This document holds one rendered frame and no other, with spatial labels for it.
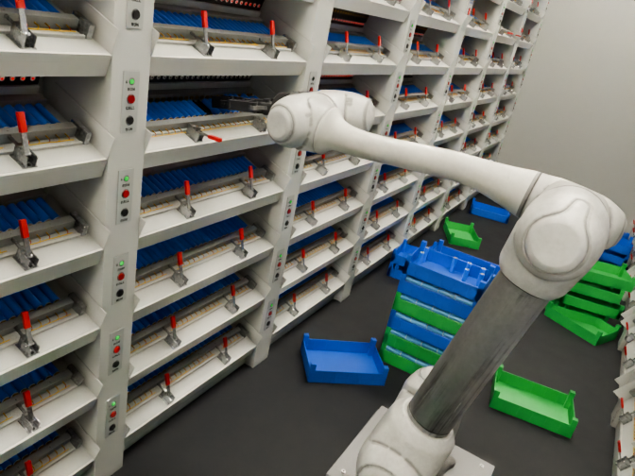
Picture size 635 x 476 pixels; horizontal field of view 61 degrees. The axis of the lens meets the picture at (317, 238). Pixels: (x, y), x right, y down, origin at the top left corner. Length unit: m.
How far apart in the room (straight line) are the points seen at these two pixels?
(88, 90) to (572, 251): 0.92
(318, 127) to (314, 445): 1.08
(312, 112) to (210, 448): 1.08
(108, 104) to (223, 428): 1.09
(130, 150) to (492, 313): 0.78
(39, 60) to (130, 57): 0.19
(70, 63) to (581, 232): 0.89
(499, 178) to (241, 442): 1.12
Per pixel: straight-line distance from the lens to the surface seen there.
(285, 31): 1.70
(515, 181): 1.15
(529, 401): 2.39
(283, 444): 1.82
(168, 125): 1.33
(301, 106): 1.11
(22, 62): 1.03
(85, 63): 1.10
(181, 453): 1.75
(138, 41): 1.16
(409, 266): 2.07
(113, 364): 1.44
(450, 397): 1.13
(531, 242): 0.92
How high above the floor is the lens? 1.26
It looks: 23 degrees down
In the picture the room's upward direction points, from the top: 12 degrees clockwise
